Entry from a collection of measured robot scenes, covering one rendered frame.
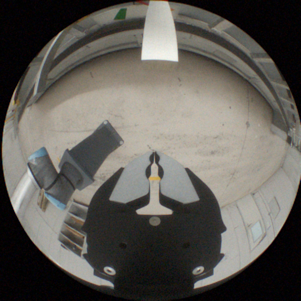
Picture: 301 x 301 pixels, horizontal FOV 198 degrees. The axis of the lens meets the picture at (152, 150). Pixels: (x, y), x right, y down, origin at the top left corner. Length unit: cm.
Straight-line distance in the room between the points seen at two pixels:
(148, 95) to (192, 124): 50
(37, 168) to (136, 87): 94
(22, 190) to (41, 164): 20
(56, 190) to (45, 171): 11
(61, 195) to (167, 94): 106
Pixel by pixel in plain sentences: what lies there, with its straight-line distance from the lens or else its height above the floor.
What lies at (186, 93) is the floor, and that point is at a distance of 99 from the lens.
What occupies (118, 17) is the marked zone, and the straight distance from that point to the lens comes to 43.
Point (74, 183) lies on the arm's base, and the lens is 63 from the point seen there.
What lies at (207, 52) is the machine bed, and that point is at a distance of 109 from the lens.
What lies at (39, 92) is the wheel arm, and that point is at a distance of 26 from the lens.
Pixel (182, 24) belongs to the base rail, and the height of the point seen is 69.
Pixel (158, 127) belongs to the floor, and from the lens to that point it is 97.
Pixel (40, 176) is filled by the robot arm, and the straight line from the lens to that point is 53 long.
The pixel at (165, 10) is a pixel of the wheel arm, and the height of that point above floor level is 86.
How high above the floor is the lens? 94
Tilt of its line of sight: 62 degrees down
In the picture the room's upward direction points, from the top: 178 degrees counter-clockwise
